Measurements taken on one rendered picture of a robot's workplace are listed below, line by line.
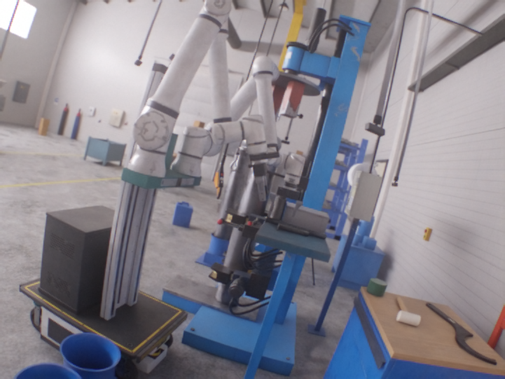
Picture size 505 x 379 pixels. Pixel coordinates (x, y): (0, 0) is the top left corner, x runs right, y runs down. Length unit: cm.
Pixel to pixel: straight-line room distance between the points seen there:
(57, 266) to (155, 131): 108
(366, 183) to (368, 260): 212
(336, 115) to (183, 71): 162
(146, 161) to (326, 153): 157
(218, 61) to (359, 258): 379
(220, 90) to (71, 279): 131
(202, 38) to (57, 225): 128
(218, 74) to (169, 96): 29
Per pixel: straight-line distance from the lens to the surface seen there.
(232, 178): 410
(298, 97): 265
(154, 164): 156
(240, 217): 253
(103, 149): 1035
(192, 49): 143
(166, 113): 138
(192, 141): 197
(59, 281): 210
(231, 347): 250
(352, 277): 491
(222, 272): 266
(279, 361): 251
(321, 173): 270
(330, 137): 272
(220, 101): 155
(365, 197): 294
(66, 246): 198
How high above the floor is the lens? 145
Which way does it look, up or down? 4 degrees down
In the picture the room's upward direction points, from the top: 16 degrees clockwise
